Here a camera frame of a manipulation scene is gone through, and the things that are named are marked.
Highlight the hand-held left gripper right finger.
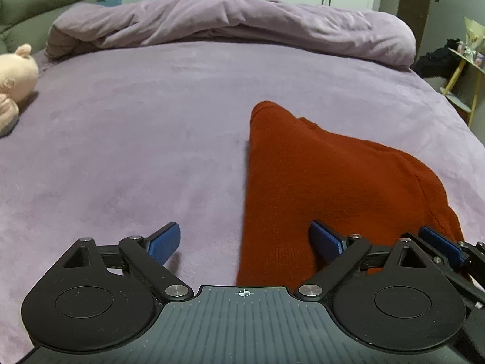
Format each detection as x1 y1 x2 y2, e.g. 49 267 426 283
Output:
295 220 437 302

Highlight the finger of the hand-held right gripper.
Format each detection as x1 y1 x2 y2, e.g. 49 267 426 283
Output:
460 241 485 292
402 227 484 305

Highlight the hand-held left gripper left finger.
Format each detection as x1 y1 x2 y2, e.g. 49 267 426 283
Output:
61 222 195 302

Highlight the red knit sweater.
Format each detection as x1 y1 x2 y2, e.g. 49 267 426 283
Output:
236 100 465 287

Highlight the dark clothes pile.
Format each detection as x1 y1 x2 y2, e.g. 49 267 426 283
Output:
415 38 461 79

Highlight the purple bed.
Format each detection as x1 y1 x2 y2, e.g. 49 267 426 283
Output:
0 40 485 364

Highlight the yellow side table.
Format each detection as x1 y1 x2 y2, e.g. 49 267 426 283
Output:
440 47 485 128

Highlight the cream wrapped bouquet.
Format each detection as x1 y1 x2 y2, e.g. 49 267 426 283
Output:
464 17 485 63

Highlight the cream plush toy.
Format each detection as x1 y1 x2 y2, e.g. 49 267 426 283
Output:
0 43 41 137

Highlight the purple duvet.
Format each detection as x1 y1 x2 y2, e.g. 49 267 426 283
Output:
45 0 417 71

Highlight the grey-green headboard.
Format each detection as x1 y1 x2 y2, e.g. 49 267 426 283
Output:
0 0 95 54

